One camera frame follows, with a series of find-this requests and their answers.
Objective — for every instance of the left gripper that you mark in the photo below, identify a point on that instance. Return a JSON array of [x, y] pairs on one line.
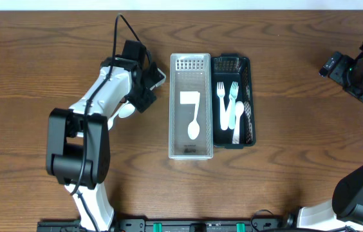
[[143, 100]]

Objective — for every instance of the clear plastic basket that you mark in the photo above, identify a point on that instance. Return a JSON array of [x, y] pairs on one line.
[[189, 77]]

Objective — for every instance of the white plastic spoon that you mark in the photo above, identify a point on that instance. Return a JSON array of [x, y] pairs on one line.
[[126, 110], [238, 113], [110, 121], [194, 127]]

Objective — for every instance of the black plastic basket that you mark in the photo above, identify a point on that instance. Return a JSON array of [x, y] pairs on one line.
[[229, 68]]

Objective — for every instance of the white plastic fork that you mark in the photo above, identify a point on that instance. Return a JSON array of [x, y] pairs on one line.
[[228, 111], [222, 110]]

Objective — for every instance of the pale green plastic fork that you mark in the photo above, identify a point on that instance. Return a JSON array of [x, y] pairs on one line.
[[233, 92]]

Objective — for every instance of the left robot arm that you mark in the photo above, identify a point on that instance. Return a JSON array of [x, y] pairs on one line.
[[78, 148]]

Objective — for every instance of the black mounting rail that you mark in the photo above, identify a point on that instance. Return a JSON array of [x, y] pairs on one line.
[[254, 224]]

